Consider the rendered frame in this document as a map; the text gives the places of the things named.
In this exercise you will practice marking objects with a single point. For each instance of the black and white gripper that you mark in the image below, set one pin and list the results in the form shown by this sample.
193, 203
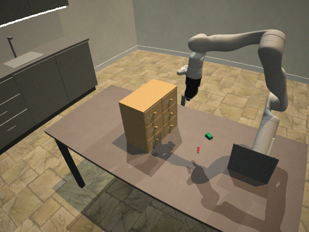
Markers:
193, 79

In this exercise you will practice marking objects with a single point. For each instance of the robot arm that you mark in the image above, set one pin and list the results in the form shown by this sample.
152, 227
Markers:
270, 50

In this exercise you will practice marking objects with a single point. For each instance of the small brown wooden chest of drawers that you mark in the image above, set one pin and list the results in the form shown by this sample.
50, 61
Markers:
133, 106

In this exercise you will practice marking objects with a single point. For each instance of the wooden drawer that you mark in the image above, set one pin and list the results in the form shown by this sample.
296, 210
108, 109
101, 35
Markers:
170, 125
169, 99
153, 112
154, 140
154, 126
169, 113

